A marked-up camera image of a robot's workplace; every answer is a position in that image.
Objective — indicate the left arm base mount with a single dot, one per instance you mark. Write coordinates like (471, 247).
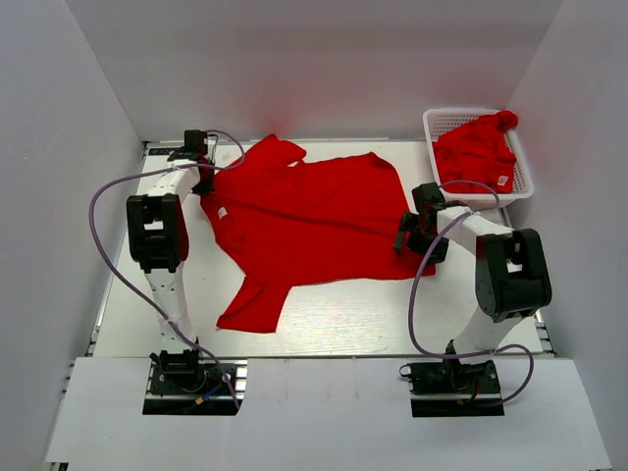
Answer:
(201, 391)

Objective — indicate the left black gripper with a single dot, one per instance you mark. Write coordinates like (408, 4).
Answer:
(208, 185)

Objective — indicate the red t shirt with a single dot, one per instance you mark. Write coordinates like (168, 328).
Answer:
(289, 223)

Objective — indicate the white plastic basket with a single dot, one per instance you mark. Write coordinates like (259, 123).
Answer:
(437, 122)

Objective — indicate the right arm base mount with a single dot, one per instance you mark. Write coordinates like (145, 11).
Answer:
(449, 389)

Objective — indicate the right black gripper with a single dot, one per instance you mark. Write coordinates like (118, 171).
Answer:
(409, 223)

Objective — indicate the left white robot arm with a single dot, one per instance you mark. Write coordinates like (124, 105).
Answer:
(158, 235)

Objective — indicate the black label sticker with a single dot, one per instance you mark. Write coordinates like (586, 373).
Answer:
(161, 151)

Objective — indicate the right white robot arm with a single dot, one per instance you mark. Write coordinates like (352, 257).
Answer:
(511, 280)

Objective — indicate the red t shirts in basket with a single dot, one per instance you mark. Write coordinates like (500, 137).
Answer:
(477, 152)

